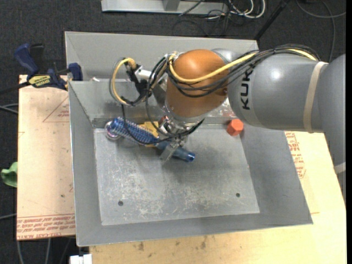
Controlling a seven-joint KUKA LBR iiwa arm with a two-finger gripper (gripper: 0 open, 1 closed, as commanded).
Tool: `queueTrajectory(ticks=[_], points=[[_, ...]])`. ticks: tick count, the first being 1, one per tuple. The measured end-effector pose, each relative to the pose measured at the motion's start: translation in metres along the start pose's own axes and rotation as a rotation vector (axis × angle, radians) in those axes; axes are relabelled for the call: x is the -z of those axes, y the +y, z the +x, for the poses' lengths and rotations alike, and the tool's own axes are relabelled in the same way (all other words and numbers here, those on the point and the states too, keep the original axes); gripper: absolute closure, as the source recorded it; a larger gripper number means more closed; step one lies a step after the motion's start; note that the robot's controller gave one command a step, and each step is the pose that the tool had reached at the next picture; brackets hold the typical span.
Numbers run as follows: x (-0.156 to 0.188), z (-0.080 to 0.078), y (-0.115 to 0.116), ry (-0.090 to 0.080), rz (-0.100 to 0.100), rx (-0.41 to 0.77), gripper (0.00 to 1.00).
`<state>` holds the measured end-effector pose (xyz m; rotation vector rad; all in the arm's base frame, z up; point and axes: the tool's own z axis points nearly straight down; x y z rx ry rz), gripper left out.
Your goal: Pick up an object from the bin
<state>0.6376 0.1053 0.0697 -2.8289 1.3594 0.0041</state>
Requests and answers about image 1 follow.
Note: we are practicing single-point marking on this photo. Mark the blue ribbed rod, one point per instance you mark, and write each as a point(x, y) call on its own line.
point(137, 132)

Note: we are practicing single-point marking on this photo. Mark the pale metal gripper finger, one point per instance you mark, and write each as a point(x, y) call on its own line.
point(168, 153)

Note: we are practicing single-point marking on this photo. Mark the yellow block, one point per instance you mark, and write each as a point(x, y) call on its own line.
point(150, 127)

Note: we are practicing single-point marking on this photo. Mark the orange-red hexagonal block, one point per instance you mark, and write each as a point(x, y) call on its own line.
point(235, 127)

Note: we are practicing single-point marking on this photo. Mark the brown cardboard board red print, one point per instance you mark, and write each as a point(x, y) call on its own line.
point(44, 158)

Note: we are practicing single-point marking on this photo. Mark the black cylinder on white bracket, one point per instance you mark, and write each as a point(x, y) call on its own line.
point(140, 78)

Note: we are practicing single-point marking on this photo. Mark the grey metal bin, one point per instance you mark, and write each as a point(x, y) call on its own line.
point(165, 191)

